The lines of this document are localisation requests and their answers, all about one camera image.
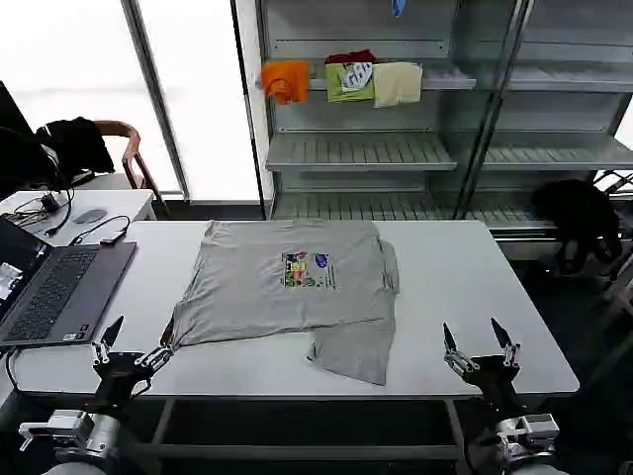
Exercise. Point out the empty grey shelf rack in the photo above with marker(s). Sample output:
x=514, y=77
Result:
x=544, y=153

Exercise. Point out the dark grey laptop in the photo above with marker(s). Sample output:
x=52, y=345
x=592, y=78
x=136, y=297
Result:
x=59, y=297

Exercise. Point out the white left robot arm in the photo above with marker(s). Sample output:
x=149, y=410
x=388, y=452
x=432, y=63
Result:
x=94, y=435

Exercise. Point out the black monitor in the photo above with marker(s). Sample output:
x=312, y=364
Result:
x=10, y=148

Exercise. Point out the black charger block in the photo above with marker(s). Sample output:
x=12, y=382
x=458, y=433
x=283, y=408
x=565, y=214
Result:
x=50, y=204

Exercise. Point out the grey shelf rack with clothes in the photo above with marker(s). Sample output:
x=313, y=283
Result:
x=361, y=148

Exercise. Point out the grey folding chair frame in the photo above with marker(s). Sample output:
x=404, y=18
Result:
x=622, y=289

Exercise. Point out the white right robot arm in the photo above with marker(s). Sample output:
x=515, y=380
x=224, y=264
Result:
x=526, y=440

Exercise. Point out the black jacket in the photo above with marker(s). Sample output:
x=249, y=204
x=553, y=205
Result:
x=74, y=143

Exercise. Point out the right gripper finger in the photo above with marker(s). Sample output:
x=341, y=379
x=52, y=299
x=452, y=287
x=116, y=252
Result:
x=507, y=344
x=454, y=346

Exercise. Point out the grey printed t-shirt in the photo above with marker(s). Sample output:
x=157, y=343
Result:
x=272, y=297

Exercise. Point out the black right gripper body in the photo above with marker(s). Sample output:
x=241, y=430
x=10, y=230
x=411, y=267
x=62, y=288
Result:
x=497, y=381

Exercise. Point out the black bag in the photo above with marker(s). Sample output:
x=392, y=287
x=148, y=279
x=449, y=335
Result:
x=573, y=213

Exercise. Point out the grey window frame post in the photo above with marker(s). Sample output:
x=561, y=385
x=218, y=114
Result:
x=158, y=109

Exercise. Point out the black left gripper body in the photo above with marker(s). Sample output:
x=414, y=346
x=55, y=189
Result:
x=121, y=376

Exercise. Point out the brown wooden chair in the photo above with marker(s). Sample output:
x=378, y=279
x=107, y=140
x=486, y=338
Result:
x=131, y=148

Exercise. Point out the small white side table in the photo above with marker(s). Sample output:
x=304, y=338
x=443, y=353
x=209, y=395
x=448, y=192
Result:
x=123, y=203

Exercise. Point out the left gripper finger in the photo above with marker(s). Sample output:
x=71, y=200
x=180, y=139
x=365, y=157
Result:
x=111, y=336
x=160, y=352

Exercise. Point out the grey metal table frame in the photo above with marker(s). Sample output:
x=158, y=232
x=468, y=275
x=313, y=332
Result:
x=306, y=451

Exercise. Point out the grey computer mouse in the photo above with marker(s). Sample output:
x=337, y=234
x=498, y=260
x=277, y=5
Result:
x=90, y=216

